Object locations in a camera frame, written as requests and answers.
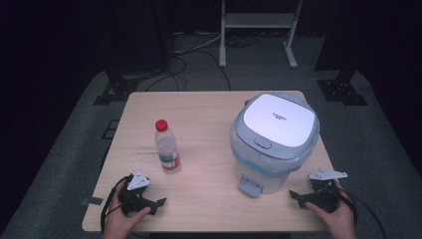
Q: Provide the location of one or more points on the grey pedal trash bin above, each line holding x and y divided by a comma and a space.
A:
277, 122

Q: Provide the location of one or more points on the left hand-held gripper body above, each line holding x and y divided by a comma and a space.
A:
133, 197

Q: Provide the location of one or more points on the person's right hand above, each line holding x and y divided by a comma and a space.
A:
338, 222

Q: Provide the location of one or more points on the floor socket plate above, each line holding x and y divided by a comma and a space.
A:
110, 129

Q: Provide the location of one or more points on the grey tape piece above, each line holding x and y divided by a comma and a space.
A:
92, 201

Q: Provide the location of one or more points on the clear water bottle red cap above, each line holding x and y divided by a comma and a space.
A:
167, 147

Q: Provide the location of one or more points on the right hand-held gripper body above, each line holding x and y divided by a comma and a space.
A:
323, 195

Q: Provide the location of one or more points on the white metal stand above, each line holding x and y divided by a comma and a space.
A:
258, 20

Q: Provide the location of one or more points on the black metal stand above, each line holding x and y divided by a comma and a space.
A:
129, 83
341, 89

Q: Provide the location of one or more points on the person's left hand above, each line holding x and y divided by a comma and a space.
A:
120, 224

